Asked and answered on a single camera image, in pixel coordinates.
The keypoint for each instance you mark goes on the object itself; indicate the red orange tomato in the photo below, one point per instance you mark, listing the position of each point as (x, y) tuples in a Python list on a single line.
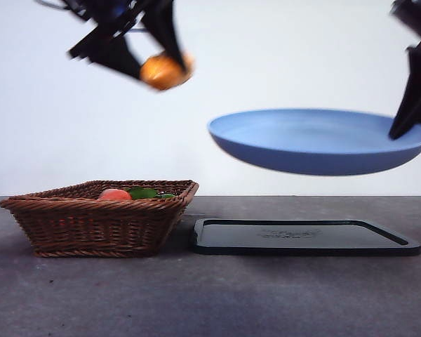
[(114, 194)]

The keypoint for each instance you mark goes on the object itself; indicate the blue round plate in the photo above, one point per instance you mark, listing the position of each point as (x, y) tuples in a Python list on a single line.
[(301, 144)]

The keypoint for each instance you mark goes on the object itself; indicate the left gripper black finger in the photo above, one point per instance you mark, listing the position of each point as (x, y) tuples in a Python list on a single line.
[(168, 31), (115, 56)]

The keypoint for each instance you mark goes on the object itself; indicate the black rectangular tray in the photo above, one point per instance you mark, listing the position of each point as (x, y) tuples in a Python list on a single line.
[(301, 238)]

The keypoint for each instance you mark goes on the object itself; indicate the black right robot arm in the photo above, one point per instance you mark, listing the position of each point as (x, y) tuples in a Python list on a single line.
[(419, 19)]

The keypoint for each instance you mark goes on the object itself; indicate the brown wicker basket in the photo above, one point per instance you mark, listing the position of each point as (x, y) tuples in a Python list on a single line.
[(84, 228)]

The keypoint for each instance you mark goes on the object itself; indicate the orange corn cob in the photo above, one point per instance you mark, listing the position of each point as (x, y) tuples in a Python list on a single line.
[(159, 72)]

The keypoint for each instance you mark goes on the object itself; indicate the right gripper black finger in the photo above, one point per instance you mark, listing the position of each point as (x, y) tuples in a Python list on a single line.
[(415, 94)]

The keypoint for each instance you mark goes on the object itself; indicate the green leafy vegetable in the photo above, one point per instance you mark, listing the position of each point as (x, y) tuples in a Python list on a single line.
[(144, 193)]

